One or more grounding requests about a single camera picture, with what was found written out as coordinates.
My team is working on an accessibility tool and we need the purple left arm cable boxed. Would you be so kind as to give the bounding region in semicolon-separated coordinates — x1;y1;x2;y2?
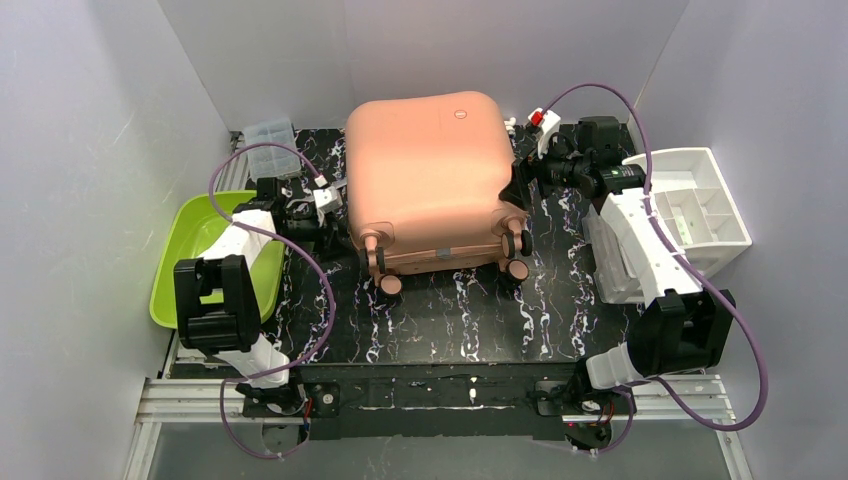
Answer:
208;142;338;461

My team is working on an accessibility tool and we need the white divided organizer box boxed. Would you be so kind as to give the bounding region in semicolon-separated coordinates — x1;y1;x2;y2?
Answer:
651;147;752;278

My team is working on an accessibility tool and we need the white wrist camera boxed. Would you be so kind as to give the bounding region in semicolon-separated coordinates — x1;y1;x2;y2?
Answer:
526;108;561;158
312;185;343;214

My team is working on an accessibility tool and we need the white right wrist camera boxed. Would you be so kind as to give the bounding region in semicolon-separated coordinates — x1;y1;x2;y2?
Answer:
526;108;561;158

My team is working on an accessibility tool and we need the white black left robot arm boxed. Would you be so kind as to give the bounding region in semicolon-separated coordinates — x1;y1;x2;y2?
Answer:
173;178;341;415

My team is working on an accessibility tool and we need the clear screw assortment box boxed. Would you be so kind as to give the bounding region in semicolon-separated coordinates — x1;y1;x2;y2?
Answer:
242;117;303;181

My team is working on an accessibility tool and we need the lime green plastic basin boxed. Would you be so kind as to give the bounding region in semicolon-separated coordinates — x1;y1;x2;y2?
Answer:
149;190;287;331

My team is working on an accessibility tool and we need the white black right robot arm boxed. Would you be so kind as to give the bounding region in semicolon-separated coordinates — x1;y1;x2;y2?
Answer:
500;109;736;405

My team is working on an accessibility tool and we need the aluminium base frame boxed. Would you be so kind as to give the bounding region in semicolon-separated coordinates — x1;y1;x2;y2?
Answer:
122;132;757;480

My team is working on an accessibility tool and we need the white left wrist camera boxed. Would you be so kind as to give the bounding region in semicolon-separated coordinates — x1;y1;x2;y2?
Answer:
312;185;343;214

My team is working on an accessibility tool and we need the pink hard shell suitcase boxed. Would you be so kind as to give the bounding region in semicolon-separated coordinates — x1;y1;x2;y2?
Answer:
345;91;532;296

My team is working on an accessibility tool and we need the clear plastic drawer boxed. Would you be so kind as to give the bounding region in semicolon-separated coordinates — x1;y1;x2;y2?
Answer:
582;206;644;304

